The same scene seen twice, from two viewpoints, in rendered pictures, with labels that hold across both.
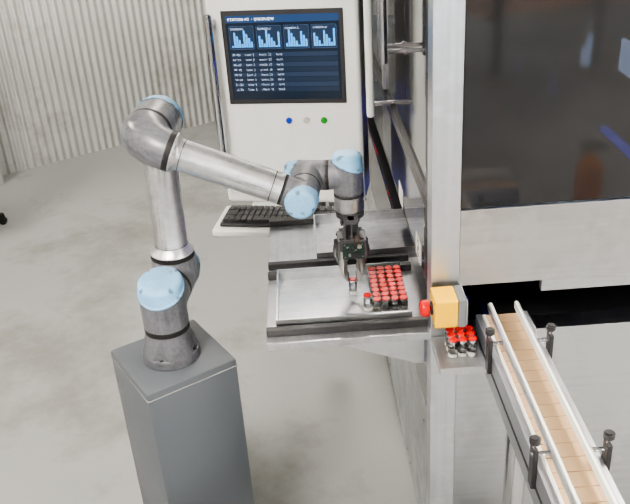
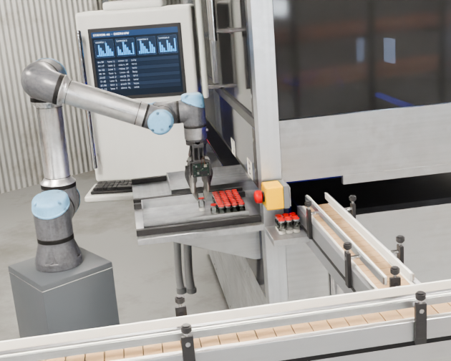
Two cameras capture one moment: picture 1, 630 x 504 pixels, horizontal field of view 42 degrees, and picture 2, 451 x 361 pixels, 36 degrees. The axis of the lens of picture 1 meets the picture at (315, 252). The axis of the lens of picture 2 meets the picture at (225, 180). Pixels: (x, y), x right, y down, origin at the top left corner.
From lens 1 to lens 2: 56 cm
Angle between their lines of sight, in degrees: 14
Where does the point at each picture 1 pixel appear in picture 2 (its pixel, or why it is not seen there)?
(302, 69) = (152, 70)
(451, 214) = (272, 124)
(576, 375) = not seen: hidden behind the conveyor
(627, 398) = (417, 274)
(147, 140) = (42, 78)
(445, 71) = (260, 13)
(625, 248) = (400, 147)
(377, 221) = (216, 175)
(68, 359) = not seen: outside the picture
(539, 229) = (337, 134)
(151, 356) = (43, 261)
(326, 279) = (180, 205)
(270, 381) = not seen: hidden behind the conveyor
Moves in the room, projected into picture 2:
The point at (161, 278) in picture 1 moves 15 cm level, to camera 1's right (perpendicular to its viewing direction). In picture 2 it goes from (51, 195) to (99, 190)
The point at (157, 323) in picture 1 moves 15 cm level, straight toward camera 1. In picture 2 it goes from (49, 230) to (56, 245)
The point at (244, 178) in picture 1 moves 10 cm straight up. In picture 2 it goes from (117, 105) to (113, 71)
